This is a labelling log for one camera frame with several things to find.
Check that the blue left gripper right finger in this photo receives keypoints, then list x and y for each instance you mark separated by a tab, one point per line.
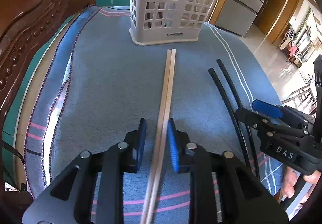
270	110

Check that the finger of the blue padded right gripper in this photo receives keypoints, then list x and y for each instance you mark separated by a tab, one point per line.
222	188

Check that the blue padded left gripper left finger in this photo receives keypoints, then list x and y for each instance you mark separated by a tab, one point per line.
69	198

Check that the person's right hand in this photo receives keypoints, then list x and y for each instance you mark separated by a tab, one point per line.
291	178

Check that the wooden door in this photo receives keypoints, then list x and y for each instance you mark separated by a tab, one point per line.
268	14

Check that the blue striped cloth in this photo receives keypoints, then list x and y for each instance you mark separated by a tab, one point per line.
100	85

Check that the carved wooden chair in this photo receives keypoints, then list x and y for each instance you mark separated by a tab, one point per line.
26	25

